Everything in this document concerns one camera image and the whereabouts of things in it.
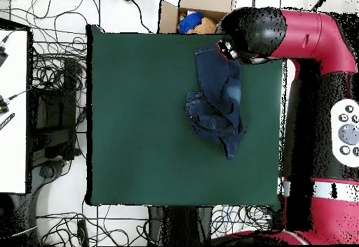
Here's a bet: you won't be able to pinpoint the dark green table cloth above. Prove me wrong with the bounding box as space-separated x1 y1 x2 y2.
85 24 290 210

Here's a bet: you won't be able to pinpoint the grey round stand foot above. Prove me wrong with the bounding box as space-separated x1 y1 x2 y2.
31 159 68 203

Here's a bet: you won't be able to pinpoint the tan cloth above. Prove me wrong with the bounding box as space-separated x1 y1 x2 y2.
193 16 218 35

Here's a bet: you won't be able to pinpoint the black equipment box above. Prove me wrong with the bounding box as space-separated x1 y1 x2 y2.
29 58 82 161

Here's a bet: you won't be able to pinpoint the blue cloth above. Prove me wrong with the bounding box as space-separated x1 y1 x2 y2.
178 12 204 34

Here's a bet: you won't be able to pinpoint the brown cardboard box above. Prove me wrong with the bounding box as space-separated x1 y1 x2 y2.
158 0 238 35

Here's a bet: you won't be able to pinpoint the blue denim jeans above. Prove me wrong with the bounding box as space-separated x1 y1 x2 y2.
183 44 248 161

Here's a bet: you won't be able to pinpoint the multicoloured cable tangle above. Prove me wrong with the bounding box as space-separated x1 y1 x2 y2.
211 205 274 239

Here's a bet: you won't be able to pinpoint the white table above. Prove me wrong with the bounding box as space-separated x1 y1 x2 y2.
0 29 29 194

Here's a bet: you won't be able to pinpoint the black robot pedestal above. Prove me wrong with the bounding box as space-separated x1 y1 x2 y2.
148 206 212 245

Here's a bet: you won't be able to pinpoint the grey metal bar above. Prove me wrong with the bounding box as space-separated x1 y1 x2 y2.
311 0 335 12

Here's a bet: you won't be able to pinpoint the black striped strap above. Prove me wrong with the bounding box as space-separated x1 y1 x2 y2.
0 112 16 131

